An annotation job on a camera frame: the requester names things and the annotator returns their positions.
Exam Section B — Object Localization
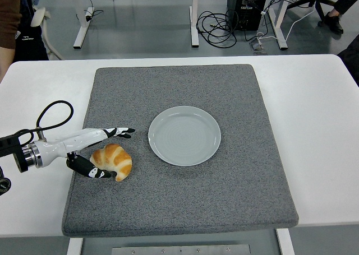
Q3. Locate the grey fabric mat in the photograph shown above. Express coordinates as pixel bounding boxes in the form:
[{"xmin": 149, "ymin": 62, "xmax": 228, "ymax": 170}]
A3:
[{"xmin": 61, "ymin": 63, "xmax": 300, "ymax": 238}]

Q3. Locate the white cable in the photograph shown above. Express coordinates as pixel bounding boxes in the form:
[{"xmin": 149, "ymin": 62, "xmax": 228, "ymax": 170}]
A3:
[{"xmin": 256, "ymin": 0, "xmax": 322, "ymax": 43}]

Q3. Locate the person with black shoe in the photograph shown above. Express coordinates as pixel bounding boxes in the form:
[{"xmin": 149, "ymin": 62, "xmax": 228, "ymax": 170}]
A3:
[{"xmin": 318, "ymin": 0, "xmax": 359, "ymax": 34}]

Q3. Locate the person in brown sleeve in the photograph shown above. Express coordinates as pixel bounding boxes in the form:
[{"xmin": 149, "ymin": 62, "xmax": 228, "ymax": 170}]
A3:
[{"xmin": 0, "ymin": 0, "xmax": 49, "ymax": 76}]

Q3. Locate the grey round plate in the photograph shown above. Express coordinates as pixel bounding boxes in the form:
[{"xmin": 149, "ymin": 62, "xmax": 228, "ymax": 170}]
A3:
[{"xmin": 148, "ymin": 105, "xmax": 222, "ymax": 167}]

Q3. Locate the white chair armrest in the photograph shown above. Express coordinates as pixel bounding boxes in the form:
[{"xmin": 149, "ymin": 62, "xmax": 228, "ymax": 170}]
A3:
[{"xmin": 30, "ymin": 7, "xmax": 62, "ymax": 61}]

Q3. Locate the black coiled cable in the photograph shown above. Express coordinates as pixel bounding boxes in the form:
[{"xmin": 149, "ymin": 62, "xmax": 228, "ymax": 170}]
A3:
[{"xmin": 196, "ymin": 10, "xmax": 239, "ymax": 49}]

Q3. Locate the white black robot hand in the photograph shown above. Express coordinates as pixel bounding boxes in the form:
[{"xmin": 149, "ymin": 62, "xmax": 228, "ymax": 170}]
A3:
[{"xmin": 38, "ymin": 127, "xmax": 136, "ymax": 181}]

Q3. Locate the floor socket box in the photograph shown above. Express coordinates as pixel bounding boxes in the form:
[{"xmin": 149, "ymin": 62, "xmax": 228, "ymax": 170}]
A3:
[{"xmin": 249, "ymin": 39, "xmax": 267, "ymax": 55}]

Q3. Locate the white desk leg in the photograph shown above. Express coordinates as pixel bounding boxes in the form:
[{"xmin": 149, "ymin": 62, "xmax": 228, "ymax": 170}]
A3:
[
  {"xmin": 73, "ymin": 0, "xmax": 95, "ymax": 49},
  {"xmin": 189, "ymin": 0, "xmax": 201, "ymax": 48},
  {"xmin": 268, "ymin": 0, "xmax": 289, "ymax": 50}
]

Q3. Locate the grey metal plate with screws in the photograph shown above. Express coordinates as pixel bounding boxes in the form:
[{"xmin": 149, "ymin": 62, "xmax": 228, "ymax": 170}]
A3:
[{"xmin": 111, "ymin": 244, "xmax": 252, "ymax": 255}]

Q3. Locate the black fabric object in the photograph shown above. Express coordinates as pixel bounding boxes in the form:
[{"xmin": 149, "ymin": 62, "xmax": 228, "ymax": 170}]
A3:
[{"xmin": 336, "ymin": 33, "xmax": 359, "ymax": 87}]

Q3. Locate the white table leg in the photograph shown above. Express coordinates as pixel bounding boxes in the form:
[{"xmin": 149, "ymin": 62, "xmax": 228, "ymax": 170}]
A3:
[
  {"xmin": 66, "ymin": 237, "xmax": 84, "ymax": 255},
  {"xmin": 275, "ymin": 228, "xmax": 296, "ymax": 255}
]

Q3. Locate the golden croissant bread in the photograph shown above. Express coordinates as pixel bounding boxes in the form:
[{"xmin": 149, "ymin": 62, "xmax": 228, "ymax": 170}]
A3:
[{"xmin": 89, "ymin": 143, "xmax": 133, "ymax": 182}]

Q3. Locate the black computer tower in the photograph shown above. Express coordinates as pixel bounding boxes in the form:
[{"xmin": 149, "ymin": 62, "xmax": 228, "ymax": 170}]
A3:
[{"xmin": 227, "ymin": 0, "xmax": 270, "ymax": 31}]

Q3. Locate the thin black cable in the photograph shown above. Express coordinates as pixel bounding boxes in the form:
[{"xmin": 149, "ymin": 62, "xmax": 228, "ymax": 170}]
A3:
[{"xmin": 84, "ymin": 0, "xmax": 104, "ymax": 22}]

